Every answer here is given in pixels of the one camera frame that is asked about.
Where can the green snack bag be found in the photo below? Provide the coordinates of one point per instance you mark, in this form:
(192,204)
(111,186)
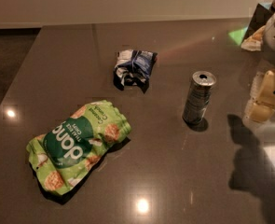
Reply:
(62,157)

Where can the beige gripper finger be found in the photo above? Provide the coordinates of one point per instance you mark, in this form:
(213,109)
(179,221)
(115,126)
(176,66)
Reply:
(260,113)

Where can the redbull can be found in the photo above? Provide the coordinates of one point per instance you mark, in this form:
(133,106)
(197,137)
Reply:
(200,90)

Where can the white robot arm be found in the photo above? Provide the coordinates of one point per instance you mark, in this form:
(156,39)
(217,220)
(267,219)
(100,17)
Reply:
(267,62)

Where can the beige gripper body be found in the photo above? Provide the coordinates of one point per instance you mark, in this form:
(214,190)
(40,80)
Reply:
(266,94)

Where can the crumpled blue white chip bag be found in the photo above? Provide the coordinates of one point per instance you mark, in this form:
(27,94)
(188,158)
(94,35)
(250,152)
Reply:
(134,68)

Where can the white yellow snack packet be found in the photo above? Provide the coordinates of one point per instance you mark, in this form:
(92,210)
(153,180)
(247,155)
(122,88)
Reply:
(254,42)

